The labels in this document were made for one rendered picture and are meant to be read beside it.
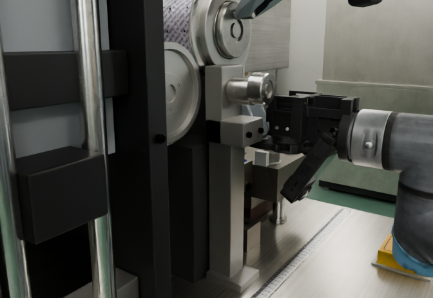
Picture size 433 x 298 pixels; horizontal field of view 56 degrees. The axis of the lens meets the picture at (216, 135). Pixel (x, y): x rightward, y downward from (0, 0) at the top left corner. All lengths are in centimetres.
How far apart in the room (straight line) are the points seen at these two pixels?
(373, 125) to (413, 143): 5
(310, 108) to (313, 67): 481
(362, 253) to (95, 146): 55
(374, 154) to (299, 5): 498
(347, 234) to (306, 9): 478
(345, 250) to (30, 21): 60
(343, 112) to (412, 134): 9
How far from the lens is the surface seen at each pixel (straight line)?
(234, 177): 55
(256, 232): 70
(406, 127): 53
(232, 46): 56
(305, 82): 543
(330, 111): 56
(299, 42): 545
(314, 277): 64
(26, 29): 26
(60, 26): 27
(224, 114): 52
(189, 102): 52
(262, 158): 69
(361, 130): 54
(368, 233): 80
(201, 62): 54
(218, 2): 55
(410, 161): 53
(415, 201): 54
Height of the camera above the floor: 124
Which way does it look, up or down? 13 degrees down
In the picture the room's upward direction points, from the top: straight up
